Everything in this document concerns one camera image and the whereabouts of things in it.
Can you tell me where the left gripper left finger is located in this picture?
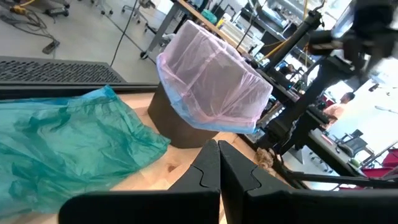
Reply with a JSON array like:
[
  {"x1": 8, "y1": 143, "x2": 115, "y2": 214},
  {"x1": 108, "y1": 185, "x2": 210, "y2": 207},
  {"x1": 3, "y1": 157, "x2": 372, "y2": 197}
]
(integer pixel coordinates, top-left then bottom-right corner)
[{"x1": 58, "y1": 139, "x2": 221, "y2": 224}]

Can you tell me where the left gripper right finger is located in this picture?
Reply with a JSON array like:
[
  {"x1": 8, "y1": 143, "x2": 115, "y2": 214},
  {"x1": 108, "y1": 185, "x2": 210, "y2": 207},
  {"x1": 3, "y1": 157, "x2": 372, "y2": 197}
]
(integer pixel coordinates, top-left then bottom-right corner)
[{"x1": 218, "y1": 140, "x2": 398, "y2": 224}]

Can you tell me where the large brown paper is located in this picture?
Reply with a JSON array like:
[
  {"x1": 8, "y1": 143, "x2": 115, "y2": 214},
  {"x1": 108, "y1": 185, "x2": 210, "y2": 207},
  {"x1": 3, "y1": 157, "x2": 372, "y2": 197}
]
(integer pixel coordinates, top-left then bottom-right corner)
[{"x1": 254, "y1": 147, "x2": 277, "y2": 171}]

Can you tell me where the brown trash bin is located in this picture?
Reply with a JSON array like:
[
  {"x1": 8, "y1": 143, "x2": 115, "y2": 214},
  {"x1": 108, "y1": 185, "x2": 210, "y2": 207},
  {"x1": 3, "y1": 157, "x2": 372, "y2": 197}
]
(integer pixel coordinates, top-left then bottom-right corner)
[{"x1": 147, "y1": 82, "x2": 220, "y2": 149}]

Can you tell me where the teal trash bag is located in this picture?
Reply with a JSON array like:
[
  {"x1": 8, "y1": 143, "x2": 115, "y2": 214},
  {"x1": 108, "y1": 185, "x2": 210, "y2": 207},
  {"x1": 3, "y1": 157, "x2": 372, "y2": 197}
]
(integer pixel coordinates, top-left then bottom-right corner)
[{"x1": 0, "y1": 85, "x2": 172, "y2": 218}]

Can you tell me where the pink trash bag blue drawstring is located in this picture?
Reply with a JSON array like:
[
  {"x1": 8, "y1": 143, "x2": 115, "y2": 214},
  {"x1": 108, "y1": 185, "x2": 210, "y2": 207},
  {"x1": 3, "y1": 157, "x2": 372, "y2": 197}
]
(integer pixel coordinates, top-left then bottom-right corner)
[{"x1": 155, "y1": 19, "x2": 274, "y2": 135}]

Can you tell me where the grey office chair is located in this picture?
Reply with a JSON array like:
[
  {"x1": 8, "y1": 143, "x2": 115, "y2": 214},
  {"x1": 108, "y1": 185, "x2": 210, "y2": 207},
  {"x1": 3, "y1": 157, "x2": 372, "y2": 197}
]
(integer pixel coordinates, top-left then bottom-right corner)
[{"x1": 337, "y1": 129, "x2": 374, "y2": 159}]

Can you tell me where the red storage bin rack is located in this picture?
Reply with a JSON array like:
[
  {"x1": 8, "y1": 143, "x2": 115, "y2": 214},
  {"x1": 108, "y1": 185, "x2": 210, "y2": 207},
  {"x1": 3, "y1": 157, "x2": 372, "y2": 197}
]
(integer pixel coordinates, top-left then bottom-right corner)
[{"x1": 381, "y1": 148, "x2": 398, "y2": 170}]

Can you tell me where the stack of white boxes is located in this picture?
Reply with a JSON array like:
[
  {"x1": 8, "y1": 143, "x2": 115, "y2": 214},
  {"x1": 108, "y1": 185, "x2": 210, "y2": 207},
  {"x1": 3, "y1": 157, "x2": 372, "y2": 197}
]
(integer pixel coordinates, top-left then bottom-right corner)
[{"x1": 220, "y1": 19, "x2": 266, "y2": 53}]

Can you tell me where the small teal bundle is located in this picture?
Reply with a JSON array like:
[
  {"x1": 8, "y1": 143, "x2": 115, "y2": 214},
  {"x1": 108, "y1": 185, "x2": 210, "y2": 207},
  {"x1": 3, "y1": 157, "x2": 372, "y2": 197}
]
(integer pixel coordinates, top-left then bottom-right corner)
[{"x1": 201, "y1": 9, "x2": 218, "y2": 25}]

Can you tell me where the grey power strip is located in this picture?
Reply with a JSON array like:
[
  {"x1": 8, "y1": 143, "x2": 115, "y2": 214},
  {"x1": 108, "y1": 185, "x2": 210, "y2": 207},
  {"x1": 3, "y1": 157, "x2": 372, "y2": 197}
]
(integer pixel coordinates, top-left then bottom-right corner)
[{"x1": 41, "y1": 39, "x2": 61, "y2": 55}]

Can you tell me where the yellow hanging cable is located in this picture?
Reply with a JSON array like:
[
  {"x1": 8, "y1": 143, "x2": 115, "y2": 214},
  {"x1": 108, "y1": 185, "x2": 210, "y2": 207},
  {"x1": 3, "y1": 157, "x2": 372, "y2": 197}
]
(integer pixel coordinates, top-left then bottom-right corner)
[{"x1": 259, "y1": 36, "x2": 294, "y2": 62}]

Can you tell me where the black table edge rail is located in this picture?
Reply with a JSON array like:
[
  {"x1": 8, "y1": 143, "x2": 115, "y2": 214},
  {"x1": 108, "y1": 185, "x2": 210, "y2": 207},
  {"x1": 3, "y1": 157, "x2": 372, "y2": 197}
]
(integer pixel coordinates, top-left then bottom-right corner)
[{"x1": 0, "y1": 82, "x2": 160, "y2": 101}]

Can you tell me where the thin black hanging cable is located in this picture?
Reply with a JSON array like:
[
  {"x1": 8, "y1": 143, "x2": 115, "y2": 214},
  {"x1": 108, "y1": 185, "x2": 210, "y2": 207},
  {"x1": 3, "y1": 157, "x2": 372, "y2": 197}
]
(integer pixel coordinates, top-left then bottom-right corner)
[{"x1": 109, "y1": 0, "x2": 139, "y2": 67}]

